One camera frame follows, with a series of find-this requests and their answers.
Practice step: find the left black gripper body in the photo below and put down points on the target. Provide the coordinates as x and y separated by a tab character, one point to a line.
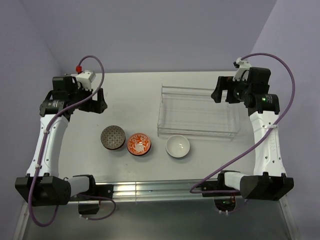
79	94

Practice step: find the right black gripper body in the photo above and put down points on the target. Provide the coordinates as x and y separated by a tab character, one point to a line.
237	91

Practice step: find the brown patterned bowl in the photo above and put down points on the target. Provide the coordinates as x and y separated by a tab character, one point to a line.
113	137

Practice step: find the orange floral bowl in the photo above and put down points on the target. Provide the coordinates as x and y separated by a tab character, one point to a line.
139	144

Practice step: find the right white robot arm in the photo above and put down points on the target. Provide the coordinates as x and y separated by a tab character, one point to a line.
269	180

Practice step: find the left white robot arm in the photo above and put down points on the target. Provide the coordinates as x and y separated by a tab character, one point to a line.
42	186

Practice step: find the plain white bowl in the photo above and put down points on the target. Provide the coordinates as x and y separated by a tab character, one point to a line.
177	146

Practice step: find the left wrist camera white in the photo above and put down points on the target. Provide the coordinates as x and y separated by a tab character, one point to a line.
84	78

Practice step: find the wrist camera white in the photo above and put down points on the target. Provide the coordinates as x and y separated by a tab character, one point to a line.
242	66
84	78

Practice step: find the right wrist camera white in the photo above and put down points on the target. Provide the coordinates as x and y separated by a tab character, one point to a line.
242	66

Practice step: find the white wire dish rack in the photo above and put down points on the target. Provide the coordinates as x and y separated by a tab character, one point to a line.
191	112

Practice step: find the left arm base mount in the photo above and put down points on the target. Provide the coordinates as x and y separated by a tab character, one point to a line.
89	204

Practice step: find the aluminium table rail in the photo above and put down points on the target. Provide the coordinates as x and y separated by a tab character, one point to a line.
152	191

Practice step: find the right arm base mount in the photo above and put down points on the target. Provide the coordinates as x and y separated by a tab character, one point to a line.
224	197

